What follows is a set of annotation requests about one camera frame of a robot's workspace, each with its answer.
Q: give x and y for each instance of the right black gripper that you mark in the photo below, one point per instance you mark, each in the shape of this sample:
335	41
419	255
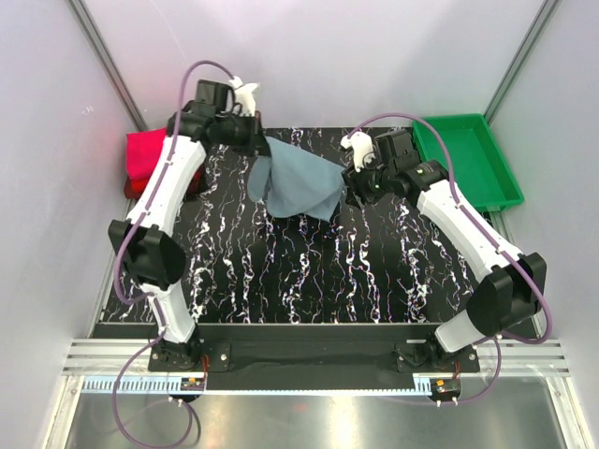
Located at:
356	193

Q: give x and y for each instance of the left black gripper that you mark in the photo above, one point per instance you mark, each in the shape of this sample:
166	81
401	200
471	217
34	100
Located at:
256	141

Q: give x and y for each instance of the grey blue t shirt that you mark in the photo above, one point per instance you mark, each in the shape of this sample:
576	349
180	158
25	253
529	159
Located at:
291	181

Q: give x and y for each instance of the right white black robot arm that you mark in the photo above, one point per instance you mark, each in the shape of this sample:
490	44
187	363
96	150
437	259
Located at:
509	282

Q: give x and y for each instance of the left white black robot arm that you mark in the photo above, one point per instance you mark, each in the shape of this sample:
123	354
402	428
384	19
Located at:
149	262

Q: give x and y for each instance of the folded pink t shirt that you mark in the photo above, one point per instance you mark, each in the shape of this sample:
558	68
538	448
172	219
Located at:
142	152

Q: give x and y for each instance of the green plastic tray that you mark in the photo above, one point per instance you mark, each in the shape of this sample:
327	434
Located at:
480	169

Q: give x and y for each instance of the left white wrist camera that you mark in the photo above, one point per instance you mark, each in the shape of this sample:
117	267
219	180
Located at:
245	96

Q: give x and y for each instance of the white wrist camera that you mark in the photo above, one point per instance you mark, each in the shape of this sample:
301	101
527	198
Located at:
245	96
361	146

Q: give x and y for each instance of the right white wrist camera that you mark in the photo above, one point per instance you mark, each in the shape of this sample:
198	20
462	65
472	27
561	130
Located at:
361	146

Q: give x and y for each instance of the black mounting base plate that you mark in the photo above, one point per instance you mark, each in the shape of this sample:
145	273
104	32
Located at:
234	355

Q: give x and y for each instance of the aluminium frame rail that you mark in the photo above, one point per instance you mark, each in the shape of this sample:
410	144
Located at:
509	357

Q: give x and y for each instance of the white slotted cable duct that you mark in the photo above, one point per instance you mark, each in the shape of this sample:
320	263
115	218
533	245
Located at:
220	384

